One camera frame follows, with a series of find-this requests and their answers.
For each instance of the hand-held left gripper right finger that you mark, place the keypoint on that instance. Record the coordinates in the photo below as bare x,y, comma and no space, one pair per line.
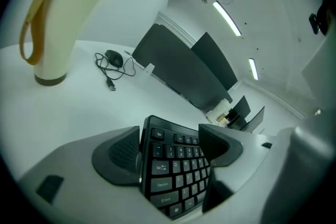
236,160

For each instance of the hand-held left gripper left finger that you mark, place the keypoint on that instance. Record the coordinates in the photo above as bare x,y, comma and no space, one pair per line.
78,173

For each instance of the black keyboard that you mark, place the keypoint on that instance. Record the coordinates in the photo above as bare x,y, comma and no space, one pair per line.
181,173

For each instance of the computer monitor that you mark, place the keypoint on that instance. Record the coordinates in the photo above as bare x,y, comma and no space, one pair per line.
241,108
254,120

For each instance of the long ceiling light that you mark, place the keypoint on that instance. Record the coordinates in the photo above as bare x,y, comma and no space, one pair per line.
253,69
227,18

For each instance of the black desk divider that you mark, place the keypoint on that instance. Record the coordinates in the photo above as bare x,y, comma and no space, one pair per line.
215,63

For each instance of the dark grey desk divider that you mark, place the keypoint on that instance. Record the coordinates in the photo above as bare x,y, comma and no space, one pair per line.
170,65

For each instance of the white divider clip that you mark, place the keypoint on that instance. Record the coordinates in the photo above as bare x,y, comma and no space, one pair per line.
149,70

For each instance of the cream tumbler brown lid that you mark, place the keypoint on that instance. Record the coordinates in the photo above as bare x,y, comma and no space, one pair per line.
68,21

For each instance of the black head-worn camera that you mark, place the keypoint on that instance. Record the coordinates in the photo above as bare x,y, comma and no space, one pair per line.
313,23

